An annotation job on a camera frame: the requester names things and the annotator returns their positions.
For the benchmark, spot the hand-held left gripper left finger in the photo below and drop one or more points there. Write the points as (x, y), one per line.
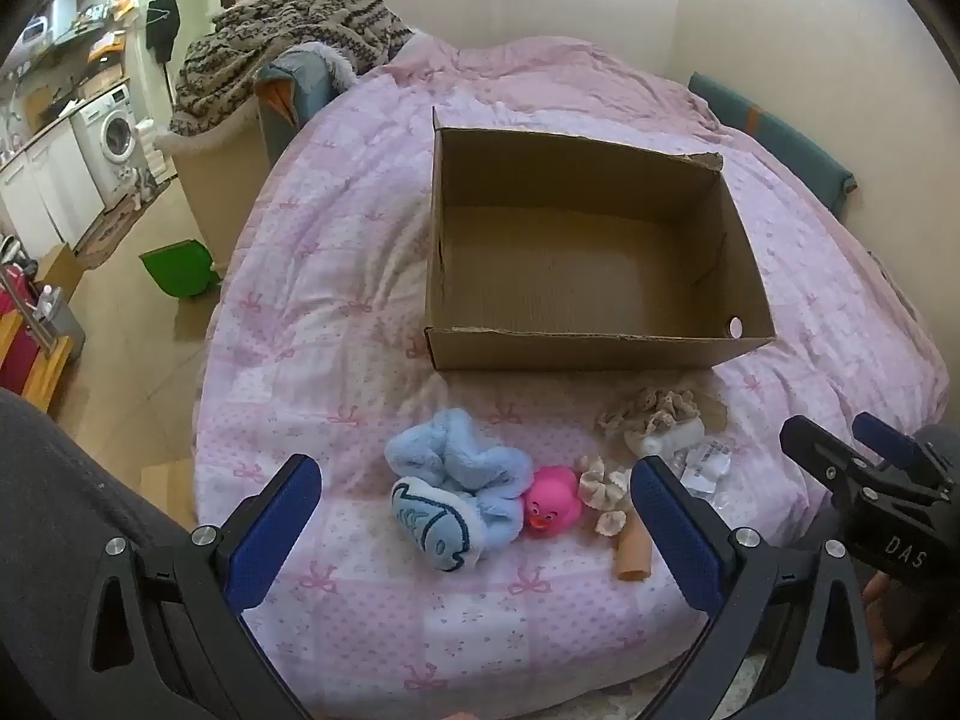
(274, 532)

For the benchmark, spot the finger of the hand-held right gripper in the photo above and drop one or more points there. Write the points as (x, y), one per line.
(889, 441)
(817, 454)

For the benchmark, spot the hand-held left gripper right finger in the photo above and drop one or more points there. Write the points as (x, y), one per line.
(675, 532)

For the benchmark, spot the white lace-trimmed sock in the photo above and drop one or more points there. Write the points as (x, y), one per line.
(610, 523)
(602, 481)

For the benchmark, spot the clear plastic packet white roll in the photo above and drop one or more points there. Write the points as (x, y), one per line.
(694, 457)

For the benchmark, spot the pink rubber duck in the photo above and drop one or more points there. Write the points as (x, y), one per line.
(553, 502)

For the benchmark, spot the brown frilly fluffy sock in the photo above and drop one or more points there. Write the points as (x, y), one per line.
(656, 406)

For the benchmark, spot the light blue fluffy slipper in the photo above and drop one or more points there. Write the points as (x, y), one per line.
(457, 480)

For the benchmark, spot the brown cardboard box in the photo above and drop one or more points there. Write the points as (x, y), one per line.
(570, 270)

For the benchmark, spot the person's right hand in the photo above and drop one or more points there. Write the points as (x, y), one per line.
(876, 604)

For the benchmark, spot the wooden chair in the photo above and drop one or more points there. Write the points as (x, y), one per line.
(45, 371)

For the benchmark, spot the green dustpan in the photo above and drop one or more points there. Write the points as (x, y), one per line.
(180, 266)

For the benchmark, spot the pink bow-print blanket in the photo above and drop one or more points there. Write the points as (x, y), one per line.
(337, 240)

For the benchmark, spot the teal cushion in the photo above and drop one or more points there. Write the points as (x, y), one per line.
(780, 139)

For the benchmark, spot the metal railing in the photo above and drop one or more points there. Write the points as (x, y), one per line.
(30, 315)

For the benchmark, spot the patterned floor mat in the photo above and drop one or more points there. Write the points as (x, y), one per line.
(112, 229)

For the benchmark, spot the beige armchair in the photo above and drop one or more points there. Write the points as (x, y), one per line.
(214, 172)

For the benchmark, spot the white kitchen cabinets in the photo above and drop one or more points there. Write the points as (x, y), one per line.
(37, 187)

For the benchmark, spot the white washing machine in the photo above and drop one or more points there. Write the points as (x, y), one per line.
(112, 131)

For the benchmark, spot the blue fur-lined denim jacket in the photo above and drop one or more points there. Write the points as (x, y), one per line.
(304, 86)

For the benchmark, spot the brown patterned knit blanket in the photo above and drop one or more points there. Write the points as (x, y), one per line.
(285, 30)

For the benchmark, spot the black hanging garment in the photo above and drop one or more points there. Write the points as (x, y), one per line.
(163, 22)

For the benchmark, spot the white microwave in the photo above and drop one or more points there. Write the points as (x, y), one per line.
(36, 31)

